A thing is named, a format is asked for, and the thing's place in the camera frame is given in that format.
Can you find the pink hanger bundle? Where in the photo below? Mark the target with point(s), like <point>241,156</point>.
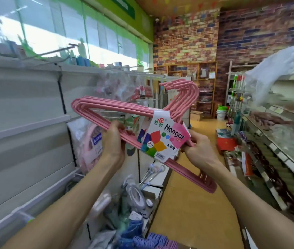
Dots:
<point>206,185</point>
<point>110,106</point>

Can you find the grey store shelf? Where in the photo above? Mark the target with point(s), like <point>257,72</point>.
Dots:
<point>279,142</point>

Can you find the pile of white plastic bags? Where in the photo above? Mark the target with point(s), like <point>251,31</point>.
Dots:
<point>279,67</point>

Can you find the person's left forearm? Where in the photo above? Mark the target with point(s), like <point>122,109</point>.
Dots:
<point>58,210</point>

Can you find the small brown cardboard box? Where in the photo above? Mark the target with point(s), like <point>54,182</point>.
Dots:
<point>196,116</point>

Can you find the white display rack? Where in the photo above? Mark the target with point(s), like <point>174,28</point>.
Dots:
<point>20,101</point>

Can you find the green plastic wrapped roll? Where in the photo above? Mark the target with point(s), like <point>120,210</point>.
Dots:
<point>121,210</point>

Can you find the person's left hand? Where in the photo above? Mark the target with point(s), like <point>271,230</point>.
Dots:
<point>113,145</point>

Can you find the row of brown wrapped packets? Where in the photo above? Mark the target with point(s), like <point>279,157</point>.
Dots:
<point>276,178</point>

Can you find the dark grey round disc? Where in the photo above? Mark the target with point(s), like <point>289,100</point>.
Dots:
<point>131,152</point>

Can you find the orange printed bag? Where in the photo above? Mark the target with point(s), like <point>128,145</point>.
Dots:
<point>247,163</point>

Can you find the red hanging packaged goods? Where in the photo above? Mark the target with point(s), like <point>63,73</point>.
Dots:
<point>116,88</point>

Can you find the plastic wrapped pink toilet seat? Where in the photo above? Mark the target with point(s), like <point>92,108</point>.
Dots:
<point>90,150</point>

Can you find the pile of maroon packets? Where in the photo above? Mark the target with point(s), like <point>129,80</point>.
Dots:
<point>269,119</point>

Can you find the clear plastic wrapped goods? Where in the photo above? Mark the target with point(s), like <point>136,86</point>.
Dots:
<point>292,145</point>

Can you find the white bucket stack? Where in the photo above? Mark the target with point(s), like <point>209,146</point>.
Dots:
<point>221,114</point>

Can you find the white round plastic item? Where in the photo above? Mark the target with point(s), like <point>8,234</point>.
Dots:
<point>149,203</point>

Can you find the clear toilet brush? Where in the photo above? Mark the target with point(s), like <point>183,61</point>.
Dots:
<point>160,169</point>
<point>151,169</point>

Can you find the person's right forearm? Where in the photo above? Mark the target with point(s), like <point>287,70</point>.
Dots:
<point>261,217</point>

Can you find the green wall sign board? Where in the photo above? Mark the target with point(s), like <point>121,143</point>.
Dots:
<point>126,12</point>

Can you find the person's right hand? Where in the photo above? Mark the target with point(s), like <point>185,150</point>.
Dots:
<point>201,152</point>

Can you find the blue printed bag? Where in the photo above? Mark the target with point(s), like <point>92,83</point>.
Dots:
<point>131,233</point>

